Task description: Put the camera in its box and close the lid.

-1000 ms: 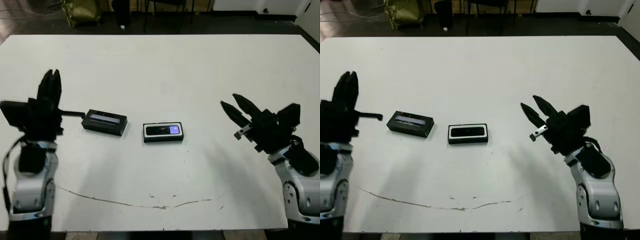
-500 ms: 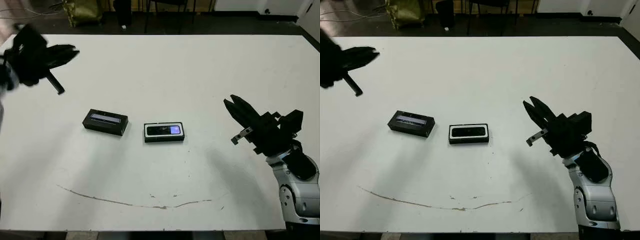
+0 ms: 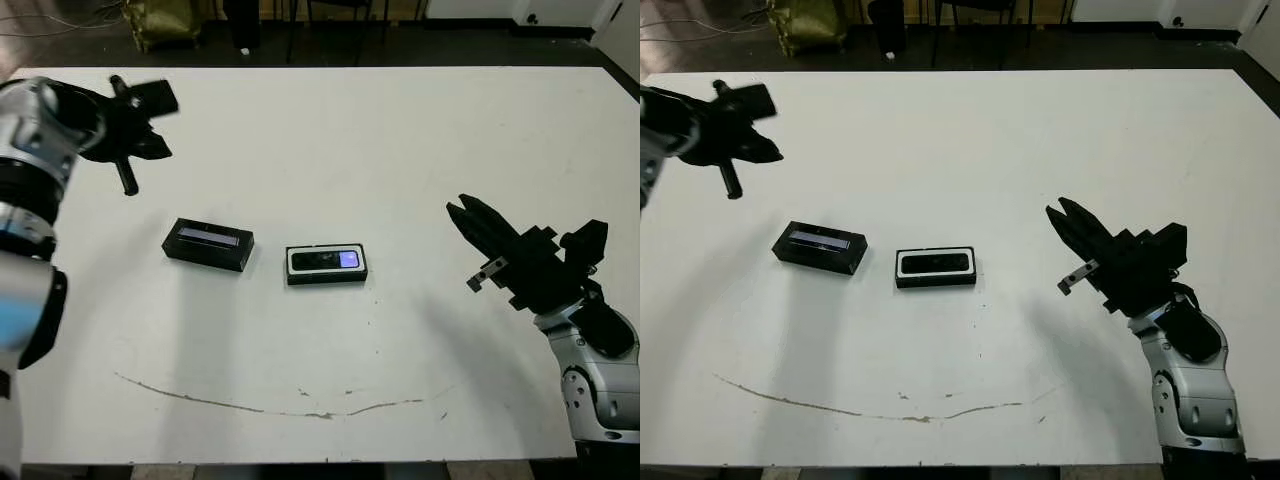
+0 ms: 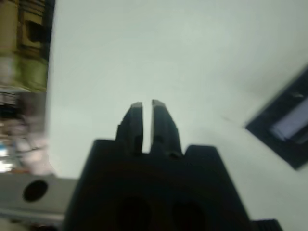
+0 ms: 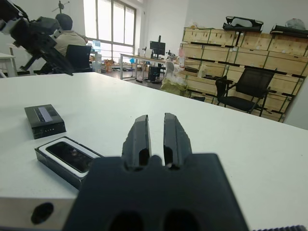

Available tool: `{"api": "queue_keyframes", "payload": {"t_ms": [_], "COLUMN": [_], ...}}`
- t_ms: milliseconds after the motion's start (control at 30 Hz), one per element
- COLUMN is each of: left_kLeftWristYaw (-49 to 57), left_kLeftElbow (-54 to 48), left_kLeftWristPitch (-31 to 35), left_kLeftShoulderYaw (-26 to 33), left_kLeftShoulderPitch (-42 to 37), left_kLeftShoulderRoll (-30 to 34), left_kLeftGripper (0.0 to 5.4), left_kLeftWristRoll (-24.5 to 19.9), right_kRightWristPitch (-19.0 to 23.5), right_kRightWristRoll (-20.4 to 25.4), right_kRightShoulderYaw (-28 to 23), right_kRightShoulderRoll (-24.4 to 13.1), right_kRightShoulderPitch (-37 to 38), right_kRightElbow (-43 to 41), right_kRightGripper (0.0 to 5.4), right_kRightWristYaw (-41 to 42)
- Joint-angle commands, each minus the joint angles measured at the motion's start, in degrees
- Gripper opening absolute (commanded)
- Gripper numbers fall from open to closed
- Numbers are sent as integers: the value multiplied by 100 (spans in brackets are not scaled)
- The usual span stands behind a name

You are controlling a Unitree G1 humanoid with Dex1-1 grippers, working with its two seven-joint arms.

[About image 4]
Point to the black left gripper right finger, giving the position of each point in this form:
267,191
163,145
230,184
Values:
164,130

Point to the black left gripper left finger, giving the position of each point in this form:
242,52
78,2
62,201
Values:
132,130

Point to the black box lid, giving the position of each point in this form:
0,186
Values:
281,134

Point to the yellow-green bag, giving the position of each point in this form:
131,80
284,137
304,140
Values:
26,74

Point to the stacked wooden crates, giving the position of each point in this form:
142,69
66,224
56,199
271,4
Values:
31,29

